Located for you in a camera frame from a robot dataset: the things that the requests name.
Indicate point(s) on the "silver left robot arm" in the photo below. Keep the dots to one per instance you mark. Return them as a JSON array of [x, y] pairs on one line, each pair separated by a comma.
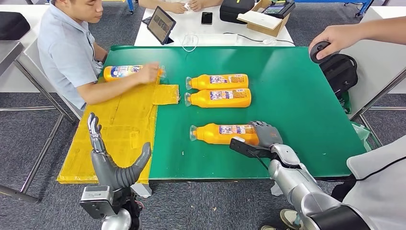
[[115, 222]]

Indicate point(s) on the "person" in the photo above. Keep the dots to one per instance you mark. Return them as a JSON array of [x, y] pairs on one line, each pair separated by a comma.
[[66, 47], [380, 190]]

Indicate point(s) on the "black bag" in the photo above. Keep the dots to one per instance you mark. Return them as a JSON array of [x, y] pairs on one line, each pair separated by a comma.
[[12, 25]]

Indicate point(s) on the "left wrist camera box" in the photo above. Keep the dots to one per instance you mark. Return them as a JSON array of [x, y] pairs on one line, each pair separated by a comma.
[[95, 200]]

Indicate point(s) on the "black zip case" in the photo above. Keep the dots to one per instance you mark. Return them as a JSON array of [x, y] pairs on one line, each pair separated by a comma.
[[234, 11]]

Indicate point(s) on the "orange detergent bottle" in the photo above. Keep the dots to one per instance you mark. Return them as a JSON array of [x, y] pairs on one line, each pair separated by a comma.
[[203, 83], [219, 138], [123, 72], [219, 103]]

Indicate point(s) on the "black backpack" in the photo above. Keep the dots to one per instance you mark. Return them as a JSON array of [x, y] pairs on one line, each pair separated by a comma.
[[339, 74]]

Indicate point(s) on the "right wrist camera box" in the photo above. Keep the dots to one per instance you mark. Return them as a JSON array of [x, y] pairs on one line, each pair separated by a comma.
[[247, 149]]

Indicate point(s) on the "white flat box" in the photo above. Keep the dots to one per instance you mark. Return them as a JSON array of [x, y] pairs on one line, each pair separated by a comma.
[[217, 39]]

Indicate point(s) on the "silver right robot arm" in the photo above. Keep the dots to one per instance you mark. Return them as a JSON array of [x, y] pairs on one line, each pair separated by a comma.
[[295, 187]]

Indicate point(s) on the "yellow taped cardboard sheet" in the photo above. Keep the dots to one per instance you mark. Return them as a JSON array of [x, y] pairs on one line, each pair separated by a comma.
[[120, 127]]

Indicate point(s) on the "white flat board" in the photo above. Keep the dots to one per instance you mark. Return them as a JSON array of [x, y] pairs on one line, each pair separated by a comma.
[[258, 19]]

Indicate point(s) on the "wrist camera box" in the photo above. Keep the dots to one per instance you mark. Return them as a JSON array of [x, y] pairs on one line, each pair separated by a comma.
[[247, 149], [95, 200]]

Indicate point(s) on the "black smartphone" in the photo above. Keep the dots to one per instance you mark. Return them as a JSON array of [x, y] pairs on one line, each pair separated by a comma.
[[206, 18]]

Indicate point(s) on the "black round device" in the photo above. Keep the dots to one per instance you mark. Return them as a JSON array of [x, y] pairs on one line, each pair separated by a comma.
[[315, 58]]

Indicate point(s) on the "white plug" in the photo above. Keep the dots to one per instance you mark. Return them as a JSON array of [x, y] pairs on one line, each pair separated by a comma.
[[269, 41]]

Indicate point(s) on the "white table with metal legs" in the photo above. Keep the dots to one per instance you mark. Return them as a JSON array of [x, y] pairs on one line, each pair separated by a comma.
[[380, 63]]

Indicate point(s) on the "clear plastic bag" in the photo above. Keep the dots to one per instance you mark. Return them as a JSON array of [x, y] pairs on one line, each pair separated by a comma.
[[361, 133]]

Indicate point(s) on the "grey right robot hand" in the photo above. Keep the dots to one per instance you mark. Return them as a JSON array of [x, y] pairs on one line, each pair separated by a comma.
[[268, 135]]

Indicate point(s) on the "white table leg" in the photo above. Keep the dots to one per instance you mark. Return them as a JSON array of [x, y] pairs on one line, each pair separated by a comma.
[[275, 189], [142, 190]]

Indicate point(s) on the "brown cardboard box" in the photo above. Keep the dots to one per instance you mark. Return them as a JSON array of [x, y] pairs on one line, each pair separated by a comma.
[[269, 30]]

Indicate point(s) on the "white table with metal frame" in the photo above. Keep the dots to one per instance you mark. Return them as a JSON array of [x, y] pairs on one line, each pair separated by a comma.
[[12, 82]]

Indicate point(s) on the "blue metal leg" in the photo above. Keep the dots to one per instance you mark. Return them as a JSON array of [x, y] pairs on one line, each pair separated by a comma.
[[130, 4]]

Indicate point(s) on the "black device with screen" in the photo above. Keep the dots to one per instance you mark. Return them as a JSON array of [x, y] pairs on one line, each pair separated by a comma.
[[279, 9]]

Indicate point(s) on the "person's right forearm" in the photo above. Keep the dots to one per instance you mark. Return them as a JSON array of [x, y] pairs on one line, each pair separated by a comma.
[[383, 30], [108, 90]]

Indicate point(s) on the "green table mat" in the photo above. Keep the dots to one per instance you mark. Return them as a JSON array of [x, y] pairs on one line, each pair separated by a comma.
[[301, 111]]

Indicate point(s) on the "black tablet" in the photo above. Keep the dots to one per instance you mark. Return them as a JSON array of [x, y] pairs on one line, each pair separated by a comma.
[[160, 25]]

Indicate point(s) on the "small dark gadget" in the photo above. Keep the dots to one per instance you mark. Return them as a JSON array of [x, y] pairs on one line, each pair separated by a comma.
[[146, 20]]

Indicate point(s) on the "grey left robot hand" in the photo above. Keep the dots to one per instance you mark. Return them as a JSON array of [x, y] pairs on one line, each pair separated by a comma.
[[109, 174]]

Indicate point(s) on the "blue metal frame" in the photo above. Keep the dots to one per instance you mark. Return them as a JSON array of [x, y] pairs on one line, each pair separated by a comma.
[[364, 6]]

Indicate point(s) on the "green bag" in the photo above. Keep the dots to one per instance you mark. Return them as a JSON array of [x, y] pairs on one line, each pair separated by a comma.
[[346, 103]]

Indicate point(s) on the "person's right hand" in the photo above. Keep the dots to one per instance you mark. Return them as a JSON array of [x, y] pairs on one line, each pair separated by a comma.
[[339, 36], [148, 73]]

